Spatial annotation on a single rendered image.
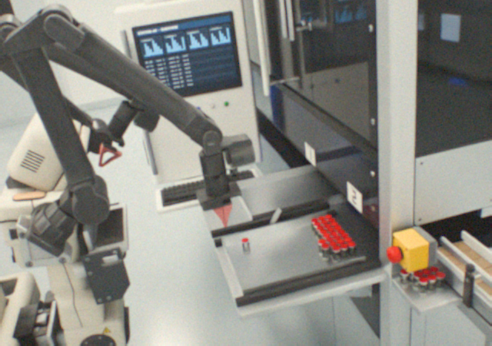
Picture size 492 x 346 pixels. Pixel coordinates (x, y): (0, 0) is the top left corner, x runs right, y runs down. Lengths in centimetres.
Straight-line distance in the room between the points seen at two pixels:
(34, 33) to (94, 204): 37
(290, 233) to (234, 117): 73
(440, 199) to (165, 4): 122
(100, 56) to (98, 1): 551
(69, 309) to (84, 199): 44
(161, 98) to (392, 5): 50
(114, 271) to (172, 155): 86
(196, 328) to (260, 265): 121
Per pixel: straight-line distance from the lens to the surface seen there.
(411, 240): 117
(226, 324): 250
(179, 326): 255
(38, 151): 119
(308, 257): 137
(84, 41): 95
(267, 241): 145
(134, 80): 98
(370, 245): 141
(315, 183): 175
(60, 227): 110
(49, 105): 99
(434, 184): 123
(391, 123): 109
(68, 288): 141
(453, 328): 156
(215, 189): 110
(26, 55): 96
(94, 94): 665
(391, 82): 106
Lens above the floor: 169
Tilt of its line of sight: 25 degrees down
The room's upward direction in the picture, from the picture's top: 8 degrees counter-clockwise
